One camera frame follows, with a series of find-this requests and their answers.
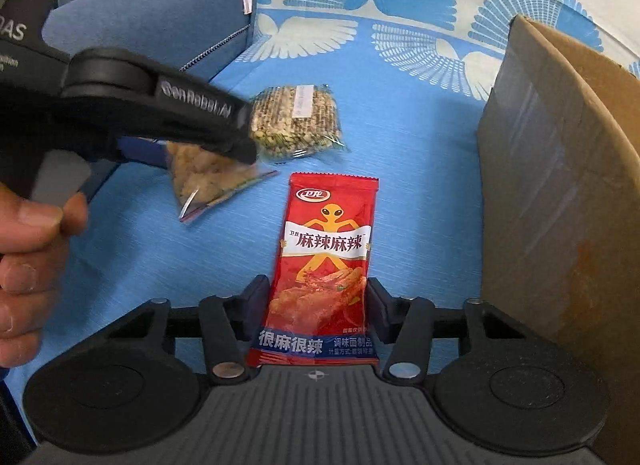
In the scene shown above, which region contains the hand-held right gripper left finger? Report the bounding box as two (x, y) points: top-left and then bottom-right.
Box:
(107, 275), (272, 386)

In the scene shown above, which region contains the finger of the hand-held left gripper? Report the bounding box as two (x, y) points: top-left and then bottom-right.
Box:
(119, 72), (259, 164)

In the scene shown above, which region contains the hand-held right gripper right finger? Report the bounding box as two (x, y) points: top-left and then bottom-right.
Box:
(366, 277), (527, 386)

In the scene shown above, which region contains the clear packet of yellow snacks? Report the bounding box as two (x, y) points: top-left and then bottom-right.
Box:
(165, 140), (279, 224)

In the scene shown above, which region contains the red spicy strip packet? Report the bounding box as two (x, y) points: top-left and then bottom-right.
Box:
(247, 171), (381, 369)

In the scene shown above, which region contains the brown cardboard box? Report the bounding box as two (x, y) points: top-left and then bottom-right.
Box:
(475, 15), (640, 465)

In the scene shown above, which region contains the person's left hand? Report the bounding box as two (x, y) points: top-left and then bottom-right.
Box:
(0, 184), (92, 372)

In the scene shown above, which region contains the clear packet of green beans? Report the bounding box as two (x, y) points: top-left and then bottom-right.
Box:
(247, 85), (349, 164)

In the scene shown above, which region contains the dark blue cushion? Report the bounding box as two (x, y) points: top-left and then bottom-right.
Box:
(45, 0), (258, 80)

